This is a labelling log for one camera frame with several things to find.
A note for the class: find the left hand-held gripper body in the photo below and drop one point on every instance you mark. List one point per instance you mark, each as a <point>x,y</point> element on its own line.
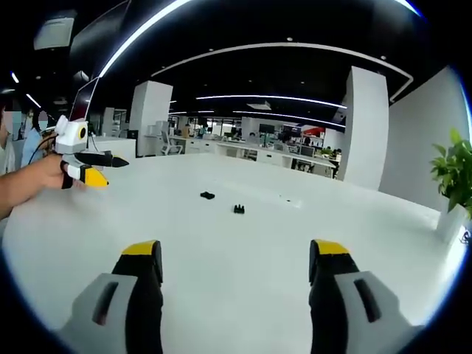
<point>72,142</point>

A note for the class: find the white ceiling air vent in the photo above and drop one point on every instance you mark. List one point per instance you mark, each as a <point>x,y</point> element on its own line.
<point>53,34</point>

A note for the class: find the black plastic buckle socket part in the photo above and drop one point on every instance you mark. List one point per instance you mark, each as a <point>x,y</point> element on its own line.
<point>207,194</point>

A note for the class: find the green potted plant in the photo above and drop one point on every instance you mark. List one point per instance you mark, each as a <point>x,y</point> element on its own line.
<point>455,169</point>

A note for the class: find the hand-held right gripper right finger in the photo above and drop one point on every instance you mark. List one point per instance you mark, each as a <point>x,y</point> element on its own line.
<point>343,295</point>

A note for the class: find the person's left hand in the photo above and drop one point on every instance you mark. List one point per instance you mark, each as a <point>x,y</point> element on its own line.
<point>59,177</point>

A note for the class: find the black plastic buckle pronged part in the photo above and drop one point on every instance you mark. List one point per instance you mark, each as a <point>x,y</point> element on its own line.
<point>239,209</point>

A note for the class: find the white plant pot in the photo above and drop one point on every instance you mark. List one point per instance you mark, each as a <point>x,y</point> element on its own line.
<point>451,223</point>

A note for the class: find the row of office desks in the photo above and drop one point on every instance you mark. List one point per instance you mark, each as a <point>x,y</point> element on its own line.
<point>258,149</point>

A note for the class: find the wide white pillar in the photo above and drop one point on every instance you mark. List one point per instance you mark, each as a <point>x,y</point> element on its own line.
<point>363,127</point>

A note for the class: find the white square pillar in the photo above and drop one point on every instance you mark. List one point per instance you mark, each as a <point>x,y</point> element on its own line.
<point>150,118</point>

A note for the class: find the white office chair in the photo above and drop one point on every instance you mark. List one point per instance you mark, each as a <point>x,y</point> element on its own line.
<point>172,145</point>

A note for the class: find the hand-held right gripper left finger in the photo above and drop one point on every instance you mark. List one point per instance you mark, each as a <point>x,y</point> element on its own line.
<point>121,295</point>

